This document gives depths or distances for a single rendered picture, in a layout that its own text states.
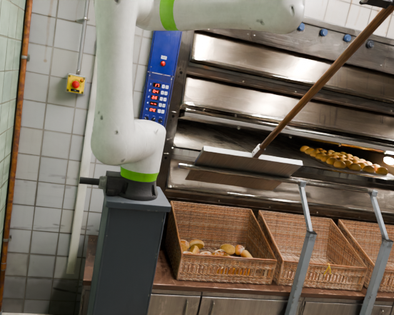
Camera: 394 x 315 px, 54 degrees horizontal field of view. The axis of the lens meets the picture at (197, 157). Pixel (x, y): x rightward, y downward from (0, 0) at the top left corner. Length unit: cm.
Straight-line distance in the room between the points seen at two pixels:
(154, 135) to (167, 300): 113
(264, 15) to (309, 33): 152
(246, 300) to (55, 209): 122
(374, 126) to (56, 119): 205
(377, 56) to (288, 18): 182
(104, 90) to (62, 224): 151
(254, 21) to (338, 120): 170
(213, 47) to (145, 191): 131
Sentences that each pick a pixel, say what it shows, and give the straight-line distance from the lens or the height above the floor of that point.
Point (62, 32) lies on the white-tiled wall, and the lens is 230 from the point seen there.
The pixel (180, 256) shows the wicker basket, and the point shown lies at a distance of 208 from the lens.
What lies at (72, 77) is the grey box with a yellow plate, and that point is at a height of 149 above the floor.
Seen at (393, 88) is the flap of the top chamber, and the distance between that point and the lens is 294.
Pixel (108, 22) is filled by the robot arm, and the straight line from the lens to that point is 111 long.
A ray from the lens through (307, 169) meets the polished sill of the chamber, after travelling 269.
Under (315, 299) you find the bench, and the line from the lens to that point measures 242.
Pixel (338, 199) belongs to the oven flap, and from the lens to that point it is 288.
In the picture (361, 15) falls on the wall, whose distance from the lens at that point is 277.
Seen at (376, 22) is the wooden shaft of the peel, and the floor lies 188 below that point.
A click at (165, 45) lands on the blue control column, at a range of 227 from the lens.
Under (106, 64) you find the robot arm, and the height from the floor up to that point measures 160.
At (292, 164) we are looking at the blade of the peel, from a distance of 209.
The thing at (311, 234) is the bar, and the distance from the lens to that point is 213.
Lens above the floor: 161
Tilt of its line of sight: 11 degrees down
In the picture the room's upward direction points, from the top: 11 degrees clockwise
